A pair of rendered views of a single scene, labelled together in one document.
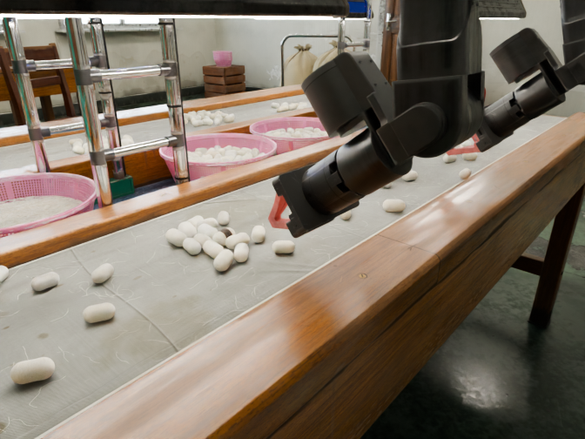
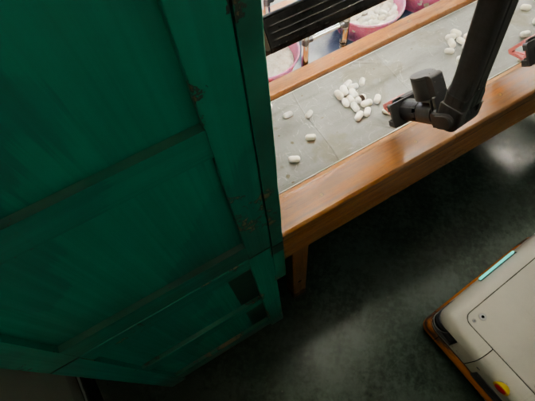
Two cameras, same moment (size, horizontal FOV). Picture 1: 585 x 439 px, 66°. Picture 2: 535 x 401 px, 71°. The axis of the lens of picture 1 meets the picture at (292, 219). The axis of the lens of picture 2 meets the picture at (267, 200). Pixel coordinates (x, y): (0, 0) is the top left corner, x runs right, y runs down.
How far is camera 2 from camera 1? 66 cm
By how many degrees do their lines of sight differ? 42
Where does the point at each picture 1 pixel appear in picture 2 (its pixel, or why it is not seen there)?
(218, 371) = (352, 175)
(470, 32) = (474, 98)
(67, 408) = (306, 173)
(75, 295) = (299, 123)
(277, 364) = (371, 177)
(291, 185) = (394, 108)
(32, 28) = not seen: outside the picture
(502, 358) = (521, 145)
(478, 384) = (493, 157)
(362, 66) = (435, 83)
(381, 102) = (437, 101)
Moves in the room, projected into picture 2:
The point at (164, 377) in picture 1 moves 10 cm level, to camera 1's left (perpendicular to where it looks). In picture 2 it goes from (335, 173) to (300, 165)
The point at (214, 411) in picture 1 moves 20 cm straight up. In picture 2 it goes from (350, 188) to (361, 142)
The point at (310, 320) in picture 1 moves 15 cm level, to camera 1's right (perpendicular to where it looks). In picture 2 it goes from (387, 161) to (444, 173)
